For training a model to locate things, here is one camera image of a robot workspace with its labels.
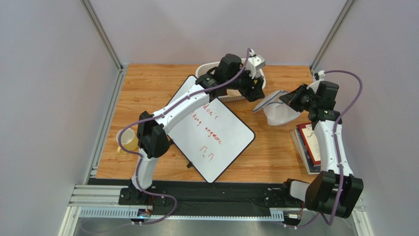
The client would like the white plastic laundry basket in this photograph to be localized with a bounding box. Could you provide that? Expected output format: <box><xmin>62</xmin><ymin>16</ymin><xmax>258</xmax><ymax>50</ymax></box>
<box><xmin>196</xmin><ymin>54</ymin><xmax>266</xmax><ymax>102</ymax></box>

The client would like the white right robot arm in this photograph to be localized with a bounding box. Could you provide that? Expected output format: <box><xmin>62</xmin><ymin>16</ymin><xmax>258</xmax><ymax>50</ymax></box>
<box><xmin>255</xmin><ymin>81</ymin><xmax>364</xmax><ymax>218</ymax></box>

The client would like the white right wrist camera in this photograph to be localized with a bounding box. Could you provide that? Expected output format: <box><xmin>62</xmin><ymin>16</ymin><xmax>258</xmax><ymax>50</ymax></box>
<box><xmin>307</xmin><ymin>80</ymin><xmax>326</xmax><ymax>94</ymax></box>

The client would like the yellow mug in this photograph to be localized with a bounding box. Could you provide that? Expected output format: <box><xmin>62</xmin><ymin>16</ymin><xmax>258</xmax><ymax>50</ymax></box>
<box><xmin>116</xmin><ymin>128</ymin><xmax>138</xmax><ymax>154</ymax></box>

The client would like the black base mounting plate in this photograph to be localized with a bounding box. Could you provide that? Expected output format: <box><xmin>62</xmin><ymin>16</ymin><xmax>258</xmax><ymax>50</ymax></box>
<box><xmin>118</xmin><ymin>180</ymin><xmax>304</xmax><ymax>217</ymax></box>

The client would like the white whiteboard with red writing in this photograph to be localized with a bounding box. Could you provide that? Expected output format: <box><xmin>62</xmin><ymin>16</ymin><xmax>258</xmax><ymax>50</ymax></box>
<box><xmin>163</xmin><ymin>75</ymin><xmax>256</xmax><ymax>183</ymax></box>

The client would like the red hardcover book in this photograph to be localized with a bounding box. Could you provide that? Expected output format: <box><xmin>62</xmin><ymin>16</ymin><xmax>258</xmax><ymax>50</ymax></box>
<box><xmin>297</xmin><ymin>122</ymin><xmax>321</xmax><ymax>166</ymax></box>

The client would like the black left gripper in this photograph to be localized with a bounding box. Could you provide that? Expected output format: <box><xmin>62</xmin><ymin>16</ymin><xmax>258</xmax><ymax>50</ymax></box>
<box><xmin>226</xmin><ymin>63</ymin><xmax>266</xmax><ymax>103</ymax></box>

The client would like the beige bra in basket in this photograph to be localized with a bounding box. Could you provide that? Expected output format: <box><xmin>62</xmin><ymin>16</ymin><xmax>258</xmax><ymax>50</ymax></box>
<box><xmin>226</xmin><ymin>89</ymin><xmax>244</xmax><ymax>99</ymax></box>

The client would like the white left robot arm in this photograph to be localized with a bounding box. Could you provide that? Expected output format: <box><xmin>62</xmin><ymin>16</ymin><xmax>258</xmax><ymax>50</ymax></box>
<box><xmin>117</xmin><ymin>49</ymin><xmax>266</xmax><ymax>205</ymax></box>

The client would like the white mesh laundry bag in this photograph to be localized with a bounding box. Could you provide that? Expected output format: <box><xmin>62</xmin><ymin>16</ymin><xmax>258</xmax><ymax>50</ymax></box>
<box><xmin>252</xmin><ymin>89</ymin><xmax>301</xmax><ymax>126</ymax></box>

